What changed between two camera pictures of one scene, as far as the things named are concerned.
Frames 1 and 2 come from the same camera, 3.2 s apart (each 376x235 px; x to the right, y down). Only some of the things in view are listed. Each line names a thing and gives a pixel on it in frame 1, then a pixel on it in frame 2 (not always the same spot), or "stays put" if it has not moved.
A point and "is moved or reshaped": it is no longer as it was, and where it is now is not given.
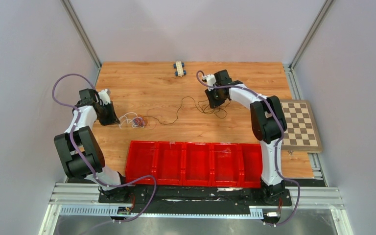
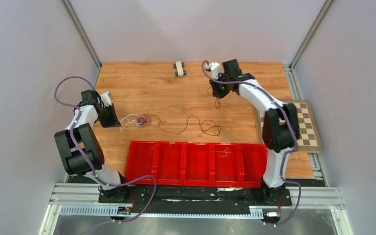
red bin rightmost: (250, 165) stays put
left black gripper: (113, 119) stays put
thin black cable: (205, 106) is moved or reshaped
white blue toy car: (178, 65) stays put
